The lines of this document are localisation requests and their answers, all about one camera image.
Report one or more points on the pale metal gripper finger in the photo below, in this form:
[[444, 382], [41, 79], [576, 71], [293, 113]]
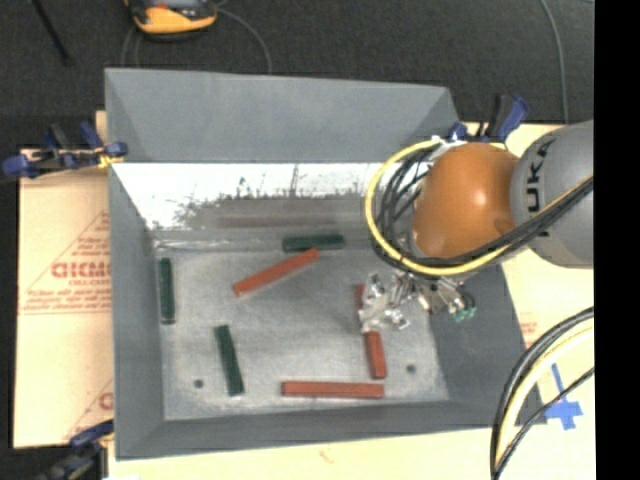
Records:
[[375, 290], [384, 319]]

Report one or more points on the red-brown flat block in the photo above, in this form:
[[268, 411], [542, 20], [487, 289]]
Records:
[[376, 355], [276, 272], [332, 389]]

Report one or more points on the dark green flat block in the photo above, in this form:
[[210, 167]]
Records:
[[166, 290], [229, 360], [313, 243]]

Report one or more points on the grey metal bin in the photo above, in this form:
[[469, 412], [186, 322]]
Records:
[[280, 133]]

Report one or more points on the brown cardboard board red print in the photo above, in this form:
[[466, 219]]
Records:
[[60, 318]]

